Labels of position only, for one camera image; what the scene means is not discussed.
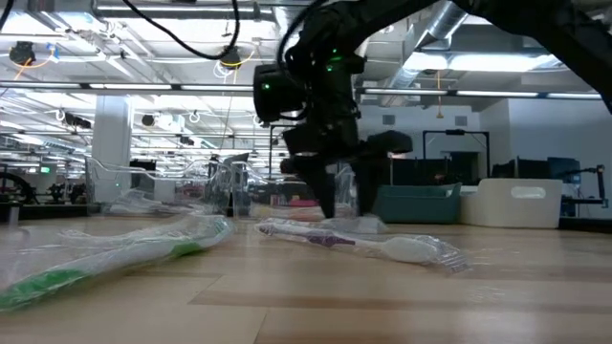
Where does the dark office partition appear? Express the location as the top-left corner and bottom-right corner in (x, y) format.
(389, 156), (479, 187)

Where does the black articulated stand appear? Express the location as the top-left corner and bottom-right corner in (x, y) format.
(556, 163), (610, 210)

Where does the black gantry frame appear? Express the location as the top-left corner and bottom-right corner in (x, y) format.
(422, 128), (492, 186)

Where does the black hanging cable reel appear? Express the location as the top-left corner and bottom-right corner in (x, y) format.
(217, 44), (244, 72)
(8, 40), (38, 67)

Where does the silver ventilation duct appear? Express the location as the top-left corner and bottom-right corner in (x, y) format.
(382, 0), (472, 93)

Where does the dark office monitor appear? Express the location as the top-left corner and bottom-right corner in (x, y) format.
(547, 156), (583, 186)

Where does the white building column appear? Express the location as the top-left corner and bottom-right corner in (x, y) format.
(91, 94), (134, 205)

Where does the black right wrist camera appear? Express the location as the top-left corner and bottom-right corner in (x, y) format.
(251, 63), (308, 126)

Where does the green toothbrush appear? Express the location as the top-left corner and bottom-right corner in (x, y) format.
(0, 213), (236, 312)

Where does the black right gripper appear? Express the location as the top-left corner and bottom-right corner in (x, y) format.
(281, 71), (415, 219)

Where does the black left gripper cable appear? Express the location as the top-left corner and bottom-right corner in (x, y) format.
(121, 0), (241, 61)

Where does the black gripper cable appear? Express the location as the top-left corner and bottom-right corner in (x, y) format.
(121, 0), (241, 61)
(275, 0), (331, 71)

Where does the white plastic bin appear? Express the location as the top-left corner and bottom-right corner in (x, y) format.
(459, 178), (564, 229)

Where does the purple toothbrush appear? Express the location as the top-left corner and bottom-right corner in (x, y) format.
(254, 217), (472, 276)
(121, 198), (219, 217)

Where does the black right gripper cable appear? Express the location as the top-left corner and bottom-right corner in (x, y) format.
(275, 0), (331, 71)

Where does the clear plastic bin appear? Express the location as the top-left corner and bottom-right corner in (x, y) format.
(230, 161), (361, 222)
(85, 156), (232, 217)

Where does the suspended light rail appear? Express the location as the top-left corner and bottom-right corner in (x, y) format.
(0, 79), (612, 100)

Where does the teal plastic bin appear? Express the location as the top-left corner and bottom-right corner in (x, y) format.
(375, 181), (464, 225)

